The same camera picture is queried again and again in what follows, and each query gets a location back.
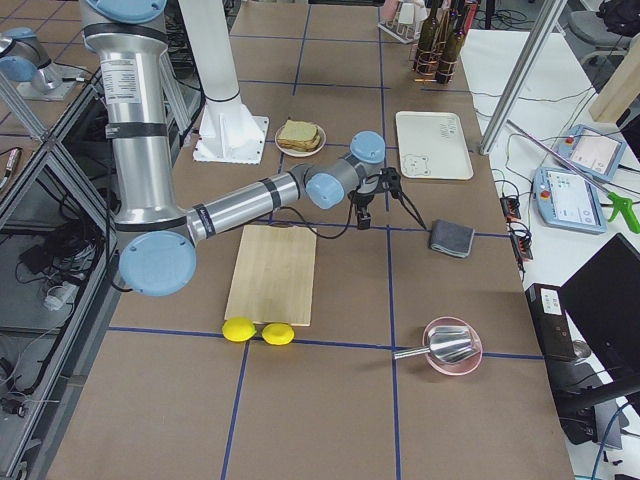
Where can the yellow lemon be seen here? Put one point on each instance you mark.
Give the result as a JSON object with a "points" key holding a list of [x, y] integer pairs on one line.
{"points": [[238, 329], [278, 334]]}

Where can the toast bread slice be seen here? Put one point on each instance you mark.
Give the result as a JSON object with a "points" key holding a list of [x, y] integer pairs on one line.
{"points": [[300, 146]]}

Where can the green air blow gun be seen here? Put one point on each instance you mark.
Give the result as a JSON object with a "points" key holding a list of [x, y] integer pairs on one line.
{"points": [[624, 206]]}

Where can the bamboo cutting board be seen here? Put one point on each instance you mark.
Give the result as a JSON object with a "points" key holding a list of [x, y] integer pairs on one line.
{"points": [[273, 276]]}

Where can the white round plate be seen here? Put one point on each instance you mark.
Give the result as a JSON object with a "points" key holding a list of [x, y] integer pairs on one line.
{"points": [[303, 154]]}

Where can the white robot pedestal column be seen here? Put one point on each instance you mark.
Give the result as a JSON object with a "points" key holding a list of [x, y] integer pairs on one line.
{"points": [[228, 132]]}

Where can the yellow lemon left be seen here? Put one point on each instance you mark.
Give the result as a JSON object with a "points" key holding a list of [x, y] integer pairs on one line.
{"points": [[238, 329]]}

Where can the orange circuit board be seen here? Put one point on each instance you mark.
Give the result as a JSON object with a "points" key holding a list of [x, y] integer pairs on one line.
{"points": [[510, 207], [521, 239]]}

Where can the black computer box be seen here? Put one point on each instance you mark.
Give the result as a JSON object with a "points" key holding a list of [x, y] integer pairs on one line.
{"points": [[550, 322]]}

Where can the steel scoop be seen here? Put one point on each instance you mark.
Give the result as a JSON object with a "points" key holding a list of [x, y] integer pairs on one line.
{"points": [[445, 344]]}

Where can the cream bear serving tray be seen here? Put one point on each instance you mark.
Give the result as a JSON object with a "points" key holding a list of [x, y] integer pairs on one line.
{"points": [[432, 146]]}

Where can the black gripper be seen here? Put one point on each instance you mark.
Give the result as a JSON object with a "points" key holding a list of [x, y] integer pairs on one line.
{"points": [[364, 194]]}

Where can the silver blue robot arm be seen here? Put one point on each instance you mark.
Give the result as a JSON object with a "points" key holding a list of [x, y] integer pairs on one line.
{"points": [[158, 238]]}

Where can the orange circuit board near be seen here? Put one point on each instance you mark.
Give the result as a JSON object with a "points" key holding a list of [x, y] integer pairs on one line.
{"points": [[521, 239]]}

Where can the teach pendant near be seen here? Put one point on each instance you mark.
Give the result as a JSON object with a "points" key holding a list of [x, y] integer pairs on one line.
{"points": [[565, 200]]}

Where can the dark wine bottle back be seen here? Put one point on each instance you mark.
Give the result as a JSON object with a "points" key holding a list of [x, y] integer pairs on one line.
{"points": [[432, 39]]}

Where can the black monitor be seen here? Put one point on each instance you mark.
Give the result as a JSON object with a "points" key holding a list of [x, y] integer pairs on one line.
{"points": [[602, 300]]}

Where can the teach pendant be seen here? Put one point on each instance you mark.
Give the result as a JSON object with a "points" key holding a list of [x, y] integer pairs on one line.
{"points": [[565, 200], [591, 151]]}

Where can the pink bowl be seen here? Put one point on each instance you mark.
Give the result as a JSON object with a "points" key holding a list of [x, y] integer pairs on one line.
{"points": [[458, 369]]}

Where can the copper wire bottle rack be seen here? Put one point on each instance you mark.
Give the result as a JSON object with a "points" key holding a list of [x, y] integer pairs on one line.
{"points": [[436, 57]]}

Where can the grey folded cloth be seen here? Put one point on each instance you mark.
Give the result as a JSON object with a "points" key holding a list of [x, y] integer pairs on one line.
{"points": [[451, 239]]}

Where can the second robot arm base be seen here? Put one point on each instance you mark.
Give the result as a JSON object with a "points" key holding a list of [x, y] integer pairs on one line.
{"points": [[24, 60]]}

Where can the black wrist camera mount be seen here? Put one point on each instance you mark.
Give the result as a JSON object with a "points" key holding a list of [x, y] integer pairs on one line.
{"points": [[386, 180]]}

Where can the orange circuit board far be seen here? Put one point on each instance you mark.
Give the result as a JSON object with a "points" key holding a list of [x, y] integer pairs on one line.
{"points": [[510, 207]]}

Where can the office chair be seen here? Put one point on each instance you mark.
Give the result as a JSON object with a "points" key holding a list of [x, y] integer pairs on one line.
{"points": [[610, 30]]}

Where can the yellow lemon right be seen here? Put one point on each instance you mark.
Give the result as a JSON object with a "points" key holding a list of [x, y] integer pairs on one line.
{"points": [[278, 334]]}

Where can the aluminium frame post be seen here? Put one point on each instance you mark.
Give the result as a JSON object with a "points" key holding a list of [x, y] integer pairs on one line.
{"points": [[533, 46]]}

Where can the white wire dish rack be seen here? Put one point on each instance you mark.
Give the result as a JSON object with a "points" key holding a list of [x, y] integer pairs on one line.
{"points": [[402, 19]]}

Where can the teach pendant far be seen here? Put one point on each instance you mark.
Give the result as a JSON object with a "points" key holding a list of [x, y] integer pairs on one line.
{"points": [[591, 151]]}

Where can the wooden plank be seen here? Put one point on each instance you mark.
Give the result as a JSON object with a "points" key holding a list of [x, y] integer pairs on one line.
{"points": [[621, 89]]}

